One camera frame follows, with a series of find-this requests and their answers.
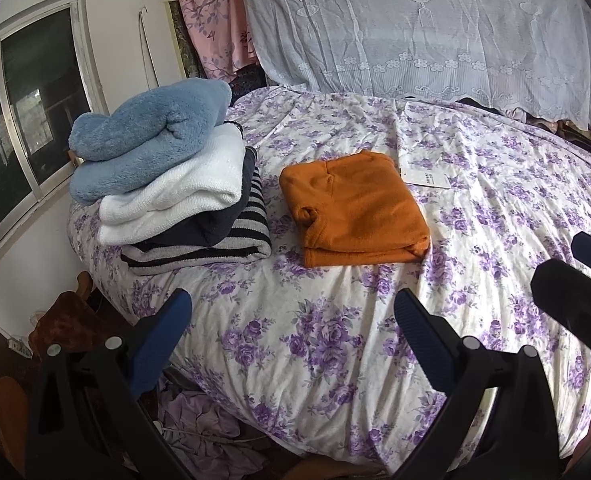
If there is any window with grey frame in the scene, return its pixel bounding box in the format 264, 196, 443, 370
0, 0, 109, 276

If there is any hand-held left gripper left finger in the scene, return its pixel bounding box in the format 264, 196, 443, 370
24, 288, 193, 480

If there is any dark navy garment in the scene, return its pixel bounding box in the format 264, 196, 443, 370
126, 146, 256, 251

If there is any white knit sweater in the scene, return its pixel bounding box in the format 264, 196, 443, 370
97, 125, 246, 247

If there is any orange knit cardigan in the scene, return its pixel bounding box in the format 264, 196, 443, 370
280, 150, 431, 269

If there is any orange wooden furniture piece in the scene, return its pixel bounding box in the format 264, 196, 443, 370
0, 377, 29, 476

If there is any black white striped garment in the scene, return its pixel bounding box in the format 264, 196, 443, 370
120, 167, 274, 276

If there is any pink floral cloth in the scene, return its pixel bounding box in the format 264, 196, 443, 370
176, 0, 261, 81

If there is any white lace cover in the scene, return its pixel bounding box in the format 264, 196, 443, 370
236, 0, 591, 143

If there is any white clothing tag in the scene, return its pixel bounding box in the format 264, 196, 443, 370
399, 157, 453, 191

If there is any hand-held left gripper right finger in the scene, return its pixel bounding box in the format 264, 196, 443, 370
393, 288, 562, 480

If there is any purple floral bed sheet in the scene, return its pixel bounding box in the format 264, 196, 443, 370
68, 87, 591, 468

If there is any dark green painting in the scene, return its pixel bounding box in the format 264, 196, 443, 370
163, 0, 209, 81

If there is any crumpled purple cloth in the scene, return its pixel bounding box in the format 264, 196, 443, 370
153, 375, 286, 480

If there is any blue fleece garment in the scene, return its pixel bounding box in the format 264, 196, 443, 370
70, 79, 234, 206

